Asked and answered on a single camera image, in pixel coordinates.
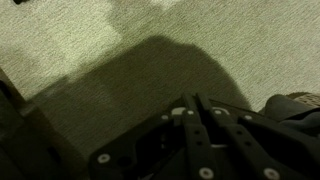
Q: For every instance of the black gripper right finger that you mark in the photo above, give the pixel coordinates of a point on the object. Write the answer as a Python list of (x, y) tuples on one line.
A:
[(240, 136)]

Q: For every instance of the grey fabric sofa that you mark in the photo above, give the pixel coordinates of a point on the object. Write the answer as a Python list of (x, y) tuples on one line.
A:
[(20, 143)]

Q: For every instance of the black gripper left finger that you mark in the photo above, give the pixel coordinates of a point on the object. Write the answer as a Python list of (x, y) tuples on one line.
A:
[(193, 143)]

